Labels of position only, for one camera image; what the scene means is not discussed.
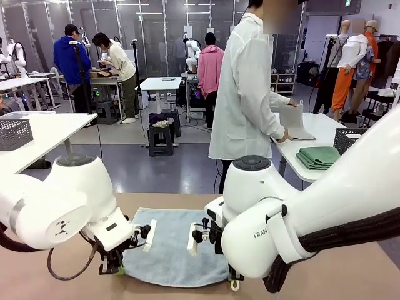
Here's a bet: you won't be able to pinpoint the white table with white legs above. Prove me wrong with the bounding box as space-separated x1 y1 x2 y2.
0 112 99 176
269 112 376 194

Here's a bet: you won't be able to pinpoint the person in white shirt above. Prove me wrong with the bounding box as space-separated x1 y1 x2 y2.
208 0 303 194

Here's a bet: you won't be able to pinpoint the folded green towel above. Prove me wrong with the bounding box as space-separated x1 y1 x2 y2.
296 146 341 171

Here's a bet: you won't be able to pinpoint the black stand with white top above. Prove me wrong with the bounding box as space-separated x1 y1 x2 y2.
314 34 340 113

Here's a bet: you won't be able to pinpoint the mannequin with white top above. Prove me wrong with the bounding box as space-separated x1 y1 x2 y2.
337 17 376 123

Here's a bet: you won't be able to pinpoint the grey towel with loop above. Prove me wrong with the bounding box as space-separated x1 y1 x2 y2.
270 99 317 143

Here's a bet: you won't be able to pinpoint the white box cabinet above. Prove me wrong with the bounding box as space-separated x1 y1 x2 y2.
136 86 149 110

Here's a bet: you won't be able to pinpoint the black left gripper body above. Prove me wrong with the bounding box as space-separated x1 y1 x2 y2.
93 237 126 270

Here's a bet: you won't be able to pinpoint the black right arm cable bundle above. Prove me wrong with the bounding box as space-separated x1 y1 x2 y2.
262 204 400 294

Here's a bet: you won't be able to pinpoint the thin black hanging cable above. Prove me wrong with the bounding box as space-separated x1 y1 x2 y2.
95 123 106 160

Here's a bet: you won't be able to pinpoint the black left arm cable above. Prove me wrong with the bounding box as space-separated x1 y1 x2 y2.
0 223 41 253

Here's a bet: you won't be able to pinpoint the dark olive bundle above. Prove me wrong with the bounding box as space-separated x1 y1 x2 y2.
26 158 53 170

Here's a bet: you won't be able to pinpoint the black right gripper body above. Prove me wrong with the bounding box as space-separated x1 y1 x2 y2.
227 262 245 276

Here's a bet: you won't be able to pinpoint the black bags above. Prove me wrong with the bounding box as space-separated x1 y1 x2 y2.
296 61 319 88

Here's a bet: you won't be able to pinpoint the person in pink hoodie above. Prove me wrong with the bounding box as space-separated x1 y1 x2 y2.
197 32 225 129

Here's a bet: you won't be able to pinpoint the long white workbench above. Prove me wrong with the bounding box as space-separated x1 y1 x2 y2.
0 73 62 112

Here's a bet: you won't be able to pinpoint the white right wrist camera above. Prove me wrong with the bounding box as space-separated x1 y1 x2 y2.
187 217 219 256

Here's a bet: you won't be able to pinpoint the dark clothes on rack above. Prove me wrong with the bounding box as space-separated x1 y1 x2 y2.
373 34 400 90

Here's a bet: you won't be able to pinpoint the grey metal workbench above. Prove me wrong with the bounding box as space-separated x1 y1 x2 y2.
87 74 126 121

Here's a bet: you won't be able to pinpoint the dark grey step stool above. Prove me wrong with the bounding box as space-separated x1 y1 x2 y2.
162 108 182 138

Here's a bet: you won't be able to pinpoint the mannequin with orange trousers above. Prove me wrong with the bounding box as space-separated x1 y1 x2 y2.
326 20 357 112

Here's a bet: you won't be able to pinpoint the thin brown cable loop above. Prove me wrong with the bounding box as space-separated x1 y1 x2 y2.
47 240 98 281

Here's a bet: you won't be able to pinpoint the small white desk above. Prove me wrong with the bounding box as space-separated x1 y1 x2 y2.
139 76 183 148

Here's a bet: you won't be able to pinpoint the workbench with lit computer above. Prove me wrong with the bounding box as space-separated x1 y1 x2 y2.
181 72 208 123

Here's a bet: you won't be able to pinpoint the mannequin with orange shirt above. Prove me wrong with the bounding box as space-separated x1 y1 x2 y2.
364 19 383 73

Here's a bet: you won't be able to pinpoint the person in beige shirt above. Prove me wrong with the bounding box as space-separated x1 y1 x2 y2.
92 32 139 125

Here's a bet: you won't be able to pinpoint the wooden shoe shelf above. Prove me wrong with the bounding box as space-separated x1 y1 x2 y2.
269 72 297 97

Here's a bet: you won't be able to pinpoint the black tripod pole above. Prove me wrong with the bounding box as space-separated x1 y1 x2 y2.
69 40 94 115
131 39 143 110

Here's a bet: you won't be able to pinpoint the person's right forearm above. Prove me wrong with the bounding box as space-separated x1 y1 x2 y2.
249 109 285 141

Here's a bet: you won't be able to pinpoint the person in blue hoodie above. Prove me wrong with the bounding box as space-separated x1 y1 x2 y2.
52 24 92 114

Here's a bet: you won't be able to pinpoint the person's left forearm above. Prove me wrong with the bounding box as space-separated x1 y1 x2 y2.
265 90 291 109

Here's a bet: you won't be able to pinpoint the grey plastic step stool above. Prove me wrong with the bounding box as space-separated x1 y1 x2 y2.
148 124 175 157
96 100 119 125

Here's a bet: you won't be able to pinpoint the black rolling cart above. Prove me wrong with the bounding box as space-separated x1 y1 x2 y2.
361 90 398 129

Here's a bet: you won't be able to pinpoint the dark and beige clothes pile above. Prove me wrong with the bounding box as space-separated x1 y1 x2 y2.
148 112 171 128

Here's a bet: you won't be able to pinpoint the grey perforated plastic basket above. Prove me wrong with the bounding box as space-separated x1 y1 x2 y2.
333 127 371 156
0 112 34 151

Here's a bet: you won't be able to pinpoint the light blue towel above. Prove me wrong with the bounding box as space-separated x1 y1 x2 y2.
120 207 241 291

